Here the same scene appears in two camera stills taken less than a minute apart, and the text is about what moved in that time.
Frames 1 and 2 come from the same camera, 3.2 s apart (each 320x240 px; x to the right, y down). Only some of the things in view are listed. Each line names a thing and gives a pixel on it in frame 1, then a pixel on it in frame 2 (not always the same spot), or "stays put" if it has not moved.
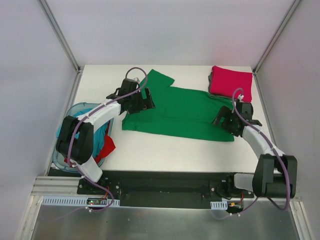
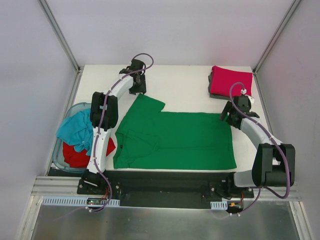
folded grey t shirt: (209, 89) stays put
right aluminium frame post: (287, 15) stays put
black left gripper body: (144, 99) -> (139, 85)
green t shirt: (178, 110) -> (148, 138)
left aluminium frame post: (50, 18) stays put
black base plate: (163, 189) stays put
